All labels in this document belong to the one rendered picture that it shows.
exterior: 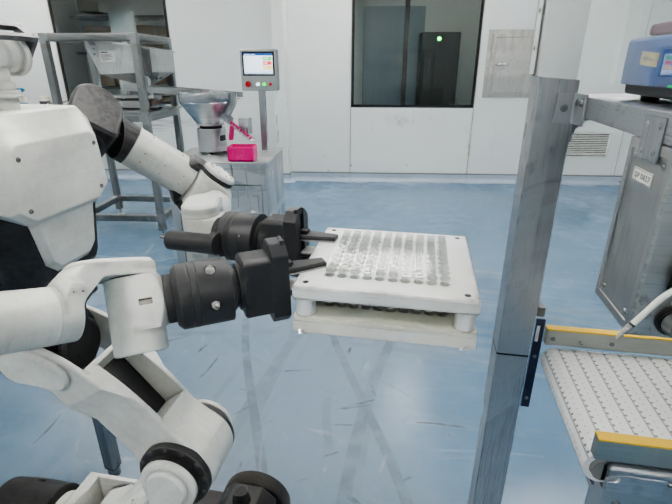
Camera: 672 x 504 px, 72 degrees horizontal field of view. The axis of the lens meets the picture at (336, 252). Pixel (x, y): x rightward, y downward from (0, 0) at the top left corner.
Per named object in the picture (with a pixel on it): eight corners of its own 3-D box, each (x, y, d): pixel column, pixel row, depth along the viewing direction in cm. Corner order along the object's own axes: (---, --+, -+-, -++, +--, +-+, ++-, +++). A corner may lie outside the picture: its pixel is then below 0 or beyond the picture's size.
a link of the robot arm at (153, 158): (201, 210, 117) (115, 163, 105) (230, 169, 115) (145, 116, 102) (206, 229, 108) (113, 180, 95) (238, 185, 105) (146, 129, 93)
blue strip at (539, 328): (520, 406, 92) (537, 319, 84) (520, 404, 92) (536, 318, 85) (529, 407, 91) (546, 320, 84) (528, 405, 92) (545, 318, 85)
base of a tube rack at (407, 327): (475, 350, 60) (477, 334, 59) (292, 331, 64) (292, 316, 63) (461, 272, 82) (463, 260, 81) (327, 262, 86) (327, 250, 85)
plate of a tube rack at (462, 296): (480, 316, 58) (482, 302, 57) (291, 299, 62) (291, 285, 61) (465, 246, 80) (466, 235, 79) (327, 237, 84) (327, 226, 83)
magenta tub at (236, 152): (227, 161, 273) (226, 146, 270) (232, 157, 284) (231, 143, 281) (253, 161, 272) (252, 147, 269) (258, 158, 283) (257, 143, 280)
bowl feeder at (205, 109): (176, 156, 287) (168, 93, 273) (196, 147, 320) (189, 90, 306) (253, 157, 284) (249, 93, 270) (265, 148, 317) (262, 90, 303)
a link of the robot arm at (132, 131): (110, 176, 101) (44, 142, 93) (122, 150, 106) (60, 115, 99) (134, 147, 94) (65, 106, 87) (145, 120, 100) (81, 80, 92)
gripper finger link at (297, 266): (328, 268, 66) (287, 276, 64) (321, 260, 69) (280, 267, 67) (328, 258, 65) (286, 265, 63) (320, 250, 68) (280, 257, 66)
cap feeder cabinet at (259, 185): (178, 277, 301) (162, 161, 272) (206, 246, 353) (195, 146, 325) (273, 280, 297) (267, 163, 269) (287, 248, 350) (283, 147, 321)
